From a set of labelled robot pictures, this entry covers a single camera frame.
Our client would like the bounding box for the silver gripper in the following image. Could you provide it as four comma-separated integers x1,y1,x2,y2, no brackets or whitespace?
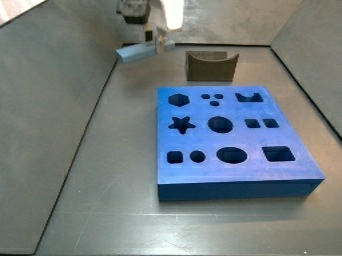
149,0,185,54

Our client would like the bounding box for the black fixture stand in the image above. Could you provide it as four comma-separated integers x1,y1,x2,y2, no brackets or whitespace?
186,51,240,82

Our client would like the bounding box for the blue foam shape board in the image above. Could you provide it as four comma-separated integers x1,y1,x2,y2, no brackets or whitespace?
158,86,325,201

